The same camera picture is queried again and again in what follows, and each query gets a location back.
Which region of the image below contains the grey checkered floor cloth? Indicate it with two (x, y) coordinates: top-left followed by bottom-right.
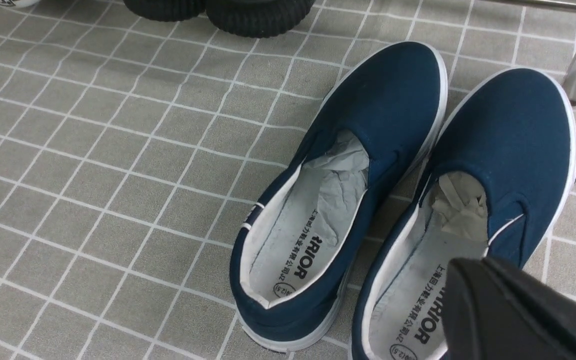
(0, 0), (576, 360)

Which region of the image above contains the navy slip-on shoe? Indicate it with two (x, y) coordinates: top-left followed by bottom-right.
(230, 41), (448, 353)
(349, 67), (576, 360)

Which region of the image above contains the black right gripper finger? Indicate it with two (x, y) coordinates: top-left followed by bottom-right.
(441, 257), (576, 360)

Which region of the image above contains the black lace sneaker right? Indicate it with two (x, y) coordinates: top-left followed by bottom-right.
(0, 0), (40, 8)

